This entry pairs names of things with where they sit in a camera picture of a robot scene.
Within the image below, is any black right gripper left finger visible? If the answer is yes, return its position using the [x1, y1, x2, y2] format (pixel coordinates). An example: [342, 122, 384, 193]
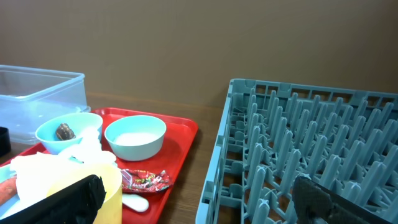
[1, 174, 106, 224]

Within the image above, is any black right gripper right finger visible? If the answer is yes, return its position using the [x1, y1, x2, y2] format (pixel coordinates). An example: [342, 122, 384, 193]
[292, 176, 391, 224]

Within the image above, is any yellow plastic cup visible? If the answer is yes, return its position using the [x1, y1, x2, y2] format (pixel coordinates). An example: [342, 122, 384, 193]
[47, 164, 123, 224]

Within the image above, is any white plastic spoon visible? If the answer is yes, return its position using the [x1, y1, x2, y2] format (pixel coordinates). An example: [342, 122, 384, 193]
[122, 194, 149, 213]

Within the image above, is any white tissue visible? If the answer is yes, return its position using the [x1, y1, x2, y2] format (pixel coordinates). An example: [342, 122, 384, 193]
[9, 128, 116, 205]

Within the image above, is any red snack wrapper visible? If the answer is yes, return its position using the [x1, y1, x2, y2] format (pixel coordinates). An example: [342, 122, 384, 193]
[121, 169, 172, 194]

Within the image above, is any grey dishwasher rack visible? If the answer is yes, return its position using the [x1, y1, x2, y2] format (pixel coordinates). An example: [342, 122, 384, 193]
[195, 79, 397, 223]

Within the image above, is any brown food scrap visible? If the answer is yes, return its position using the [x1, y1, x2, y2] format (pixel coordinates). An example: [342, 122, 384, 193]
[55, 123, 76, 141]

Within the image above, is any light blue bowl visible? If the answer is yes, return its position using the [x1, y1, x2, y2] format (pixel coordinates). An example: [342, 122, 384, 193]
[35, 113, 103, 154]

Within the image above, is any green bowl with rice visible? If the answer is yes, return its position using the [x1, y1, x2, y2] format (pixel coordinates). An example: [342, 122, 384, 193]
[104, 115, 167, 161]

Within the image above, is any black plastic bin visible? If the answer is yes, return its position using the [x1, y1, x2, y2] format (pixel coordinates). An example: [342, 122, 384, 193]
[0, 127, 11, 157]

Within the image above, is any clear plastic bin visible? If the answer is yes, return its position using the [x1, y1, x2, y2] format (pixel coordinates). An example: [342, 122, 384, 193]
[1, 65, 91, 145]

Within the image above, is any red plastic tray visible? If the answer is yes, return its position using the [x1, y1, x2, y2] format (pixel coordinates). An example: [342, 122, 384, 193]
[0, 107, 199, 224]

